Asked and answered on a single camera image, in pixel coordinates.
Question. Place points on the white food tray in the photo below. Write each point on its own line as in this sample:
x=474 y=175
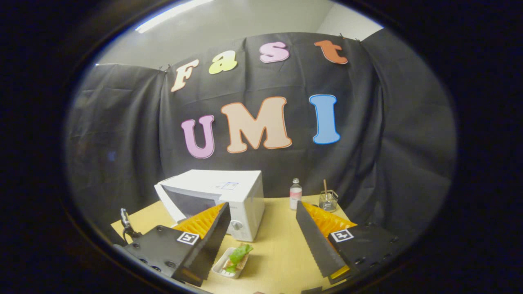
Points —
x=220 y=266

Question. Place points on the white microwave oven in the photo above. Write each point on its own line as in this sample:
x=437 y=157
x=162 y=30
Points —
x=245 y=192

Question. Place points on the wooden stick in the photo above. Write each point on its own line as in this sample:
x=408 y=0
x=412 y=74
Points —
x=325 y=188

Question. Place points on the lettuce sandwich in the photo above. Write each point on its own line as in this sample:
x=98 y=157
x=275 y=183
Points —
x=239 y=255

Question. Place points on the black backdrop cloth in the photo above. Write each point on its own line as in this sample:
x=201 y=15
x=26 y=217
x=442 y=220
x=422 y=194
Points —
x=367 y=143

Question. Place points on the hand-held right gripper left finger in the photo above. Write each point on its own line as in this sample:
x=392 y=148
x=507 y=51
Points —
x=212 y=241

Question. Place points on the small clear plastic bottle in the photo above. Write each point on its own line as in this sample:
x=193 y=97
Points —
x=295 y=196

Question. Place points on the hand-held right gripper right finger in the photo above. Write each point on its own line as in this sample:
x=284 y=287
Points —
x=314 y=241

